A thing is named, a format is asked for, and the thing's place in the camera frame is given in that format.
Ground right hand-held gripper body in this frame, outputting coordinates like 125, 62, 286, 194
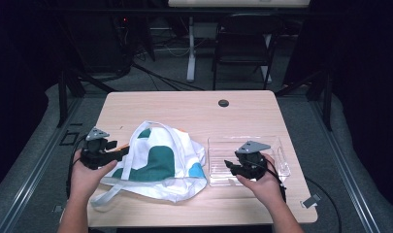
234, 140, 272, 181

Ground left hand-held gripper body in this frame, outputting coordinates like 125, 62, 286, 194
80, 126, 119, 171

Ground clear plastic tray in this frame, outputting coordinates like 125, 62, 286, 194
207, 135, 292, 188

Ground white tote bag green patches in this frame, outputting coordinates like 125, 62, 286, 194
89, 120, 209, 208

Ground person's left hand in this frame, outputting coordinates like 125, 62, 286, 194
69, 149, 119, 202

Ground person's right hand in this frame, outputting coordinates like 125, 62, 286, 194
236, 153, 285, 203

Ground black metal stand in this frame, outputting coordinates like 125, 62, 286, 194
275, 69, 334, 132
56, 69, 118, 128

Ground dark equipment cabinet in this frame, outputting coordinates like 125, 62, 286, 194
64, 13, 134, 74

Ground black chair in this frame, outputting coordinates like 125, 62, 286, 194
212, 13, 285, 91

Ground white desk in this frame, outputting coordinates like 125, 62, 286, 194
168, 0, 311, 83

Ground left hand-held gripper cable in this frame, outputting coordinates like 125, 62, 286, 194
65, 135, 88, 199

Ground hand-held gripper cable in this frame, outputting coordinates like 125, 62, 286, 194
265, 158, 288, 203
65, 135, 88, 199

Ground right hand-held gripper cable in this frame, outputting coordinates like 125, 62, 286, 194
265, 158, 288, 203

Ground metal floor rail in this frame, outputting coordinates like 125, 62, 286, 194
309, 100, 383, 233
0, 96, 85, 233

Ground grey bracket on table corner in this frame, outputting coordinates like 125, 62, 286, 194
300, 193, 322, 209

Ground thick black floor cable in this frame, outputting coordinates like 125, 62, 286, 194
305, 177, 344, 233

